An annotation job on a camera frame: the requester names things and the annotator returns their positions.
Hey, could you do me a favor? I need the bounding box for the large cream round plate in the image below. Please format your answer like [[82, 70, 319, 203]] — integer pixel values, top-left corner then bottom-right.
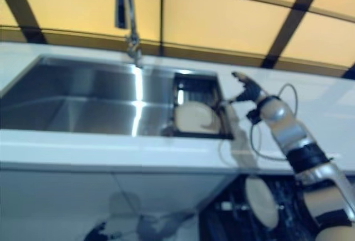
[[174, 100, 223, 134]]

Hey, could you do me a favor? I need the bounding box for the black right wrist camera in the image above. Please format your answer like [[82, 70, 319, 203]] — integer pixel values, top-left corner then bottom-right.
[[246, 109, 263, 124]]

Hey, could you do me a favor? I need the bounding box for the chrome gooseneck kitchen faucet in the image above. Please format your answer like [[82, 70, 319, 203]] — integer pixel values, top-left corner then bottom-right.
[[113, 0, 144, 68]]

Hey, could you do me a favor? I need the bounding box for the narrow white cabinet door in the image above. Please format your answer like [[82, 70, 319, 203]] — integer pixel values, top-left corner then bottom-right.
[[112, 172, 236, 241]]

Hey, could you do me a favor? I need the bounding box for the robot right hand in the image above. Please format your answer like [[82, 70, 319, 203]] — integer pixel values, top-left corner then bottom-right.
[[231, 71, 268, 105]]

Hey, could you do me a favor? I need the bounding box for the black dish drying rack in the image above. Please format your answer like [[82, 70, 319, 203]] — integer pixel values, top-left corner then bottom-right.
[[165, 69, 235, 141]]

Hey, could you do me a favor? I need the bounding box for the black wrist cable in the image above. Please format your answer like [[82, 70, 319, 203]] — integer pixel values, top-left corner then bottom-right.
[[248, 83, 299, 161]]

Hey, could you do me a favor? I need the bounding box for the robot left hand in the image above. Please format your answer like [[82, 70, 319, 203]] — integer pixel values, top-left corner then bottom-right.
[[84, 221, 112, 241]]

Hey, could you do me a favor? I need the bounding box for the small cream round plate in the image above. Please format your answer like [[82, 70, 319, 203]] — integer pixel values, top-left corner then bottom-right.
[[244, 177, 279, 229]]

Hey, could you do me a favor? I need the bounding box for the stainless steel sink basin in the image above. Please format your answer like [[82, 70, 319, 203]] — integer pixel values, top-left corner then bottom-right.
[[0, 54, 176, 138]]

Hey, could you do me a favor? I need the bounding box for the wide white cabinet door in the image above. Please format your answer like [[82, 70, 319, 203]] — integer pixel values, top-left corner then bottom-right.
[[0, 168, 139, 241]]

